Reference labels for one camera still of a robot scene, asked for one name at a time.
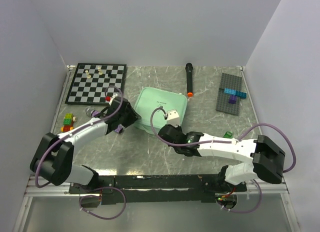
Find purple lego brick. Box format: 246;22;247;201
228;94;237;105

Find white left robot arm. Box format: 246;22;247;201
30;96;141;193

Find black flashlight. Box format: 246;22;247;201
185;62;194;98

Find grey lego baseplate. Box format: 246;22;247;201
215;73;247;116

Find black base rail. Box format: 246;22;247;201
69;174;247;205

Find red yellow toy car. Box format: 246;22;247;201
60;116;77;133

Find blue lego bricks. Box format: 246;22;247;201
224;88;247;99

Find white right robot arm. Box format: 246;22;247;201
157;109;285;192

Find small green lego piece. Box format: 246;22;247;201
223;131;233;139

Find mint green medicine case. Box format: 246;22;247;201
132;86;189;137

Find green lego block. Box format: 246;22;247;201
63;113;74;126

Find purple glitter microphone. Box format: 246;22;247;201
85;106;124;134

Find cream chess piece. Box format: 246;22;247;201
97;66;103;76

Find black white chessboard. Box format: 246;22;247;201
65;63;127;106

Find cream chess pawn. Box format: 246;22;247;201
85;70;91;79

